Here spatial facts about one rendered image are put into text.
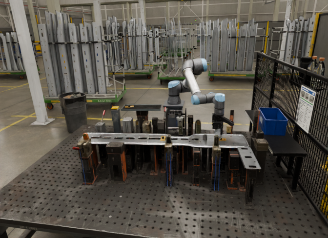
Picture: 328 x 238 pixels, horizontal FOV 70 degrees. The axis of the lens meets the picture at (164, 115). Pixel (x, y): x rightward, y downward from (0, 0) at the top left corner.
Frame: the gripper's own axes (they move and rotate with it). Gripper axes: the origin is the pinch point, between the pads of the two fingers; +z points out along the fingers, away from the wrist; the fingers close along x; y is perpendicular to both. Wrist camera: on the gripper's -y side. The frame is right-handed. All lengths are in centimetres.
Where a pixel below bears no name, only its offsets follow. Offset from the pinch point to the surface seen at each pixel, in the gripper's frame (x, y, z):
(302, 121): 11, -55, -18
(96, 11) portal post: -610, 316, -139
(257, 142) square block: 15.7, -23.8, -3.3
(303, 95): 5, -55, -35
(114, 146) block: 20, 81, -1
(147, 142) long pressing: 7, 58, 2
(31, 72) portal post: -266, 337, -10
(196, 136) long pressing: -5.4, 18.8, 2.1
